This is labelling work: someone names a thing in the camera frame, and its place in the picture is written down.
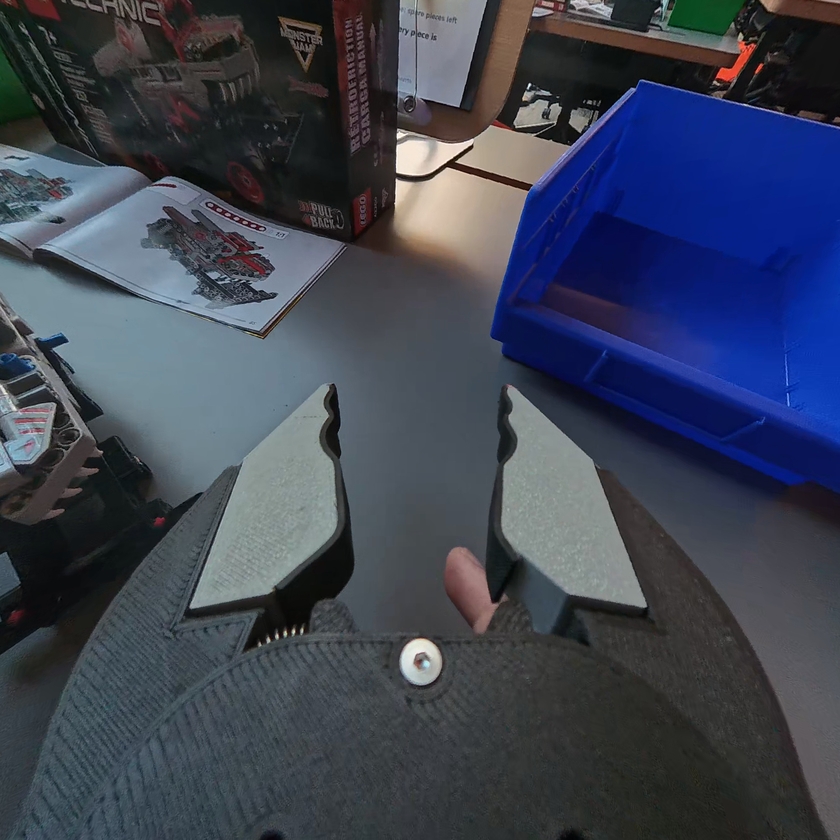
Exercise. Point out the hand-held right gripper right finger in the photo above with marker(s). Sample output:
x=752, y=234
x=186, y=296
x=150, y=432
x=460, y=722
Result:
x=564, y=518

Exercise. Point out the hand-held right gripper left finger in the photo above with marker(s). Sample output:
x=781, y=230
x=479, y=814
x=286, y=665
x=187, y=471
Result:
x=275, y=518

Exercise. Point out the grey red lego truck model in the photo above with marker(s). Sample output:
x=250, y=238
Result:
x=46, y=459

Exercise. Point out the lego instruction booklet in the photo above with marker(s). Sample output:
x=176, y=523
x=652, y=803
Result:
x=196, y=261

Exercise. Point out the black lego set box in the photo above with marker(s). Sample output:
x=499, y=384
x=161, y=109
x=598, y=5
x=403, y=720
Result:
x=216, y=98

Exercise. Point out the person's right hand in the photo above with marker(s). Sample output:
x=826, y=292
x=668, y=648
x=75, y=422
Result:
x=467, y=587

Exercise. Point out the blue plastic bin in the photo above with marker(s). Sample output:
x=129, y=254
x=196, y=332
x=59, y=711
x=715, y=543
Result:
x=669, y=281

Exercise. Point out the silver monitor stand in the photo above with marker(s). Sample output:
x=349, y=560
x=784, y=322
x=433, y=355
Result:
x=426, y=154

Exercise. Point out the wooden desk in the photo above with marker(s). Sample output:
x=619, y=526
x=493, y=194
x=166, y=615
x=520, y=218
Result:
x=637, y=35

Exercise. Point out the green plastic bin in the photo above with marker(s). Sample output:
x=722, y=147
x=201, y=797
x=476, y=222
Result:
x=705, y=13
x=13, y=85

